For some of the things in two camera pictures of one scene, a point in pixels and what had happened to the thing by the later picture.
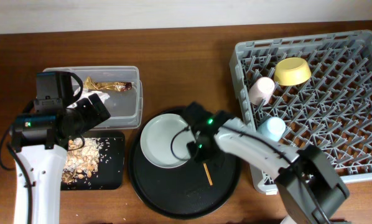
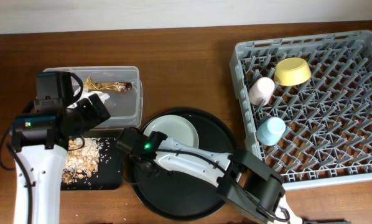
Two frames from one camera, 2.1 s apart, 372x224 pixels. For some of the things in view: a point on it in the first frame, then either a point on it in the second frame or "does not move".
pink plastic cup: x=260 y=92 does not move
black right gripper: x=198 y=152 to x=151 y=172
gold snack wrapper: x=121 y=86 does not move
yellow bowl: x=292 y=71 does not move
